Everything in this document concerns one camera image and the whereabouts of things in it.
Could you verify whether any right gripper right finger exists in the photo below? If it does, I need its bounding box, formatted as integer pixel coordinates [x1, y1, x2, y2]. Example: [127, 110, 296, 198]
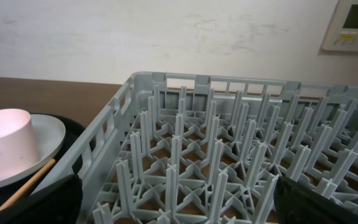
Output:
[273, 177, 358, 224]

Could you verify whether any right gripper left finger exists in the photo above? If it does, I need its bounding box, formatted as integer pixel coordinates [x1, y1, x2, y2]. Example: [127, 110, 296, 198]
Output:
[0, 174, 83, 224]

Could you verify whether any wooden chopstick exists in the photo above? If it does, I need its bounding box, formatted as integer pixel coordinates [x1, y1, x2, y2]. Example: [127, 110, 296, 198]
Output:
[0, 159, 56, 211]

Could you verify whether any grey dishwasher rack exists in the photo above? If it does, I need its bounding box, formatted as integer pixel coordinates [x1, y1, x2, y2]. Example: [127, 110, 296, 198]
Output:
[39, 72, 358, 223]

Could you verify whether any round black serving tray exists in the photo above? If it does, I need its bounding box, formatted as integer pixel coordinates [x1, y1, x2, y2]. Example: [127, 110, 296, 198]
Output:
[0, 114, 85, 206]

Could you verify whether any grey round plate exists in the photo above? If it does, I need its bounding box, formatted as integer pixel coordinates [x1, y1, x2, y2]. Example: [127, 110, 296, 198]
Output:
[0, 114, 66, 188]

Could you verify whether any pink cup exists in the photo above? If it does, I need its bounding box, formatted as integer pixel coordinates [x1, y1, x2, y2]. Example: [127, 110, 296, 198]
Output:
[0, 109, 40, 179]

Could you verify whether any white wall control panel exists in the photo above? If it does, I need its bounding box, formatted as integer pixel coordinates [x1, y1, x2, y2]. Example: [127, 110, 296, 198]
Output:
[321, 0, 358, 52]

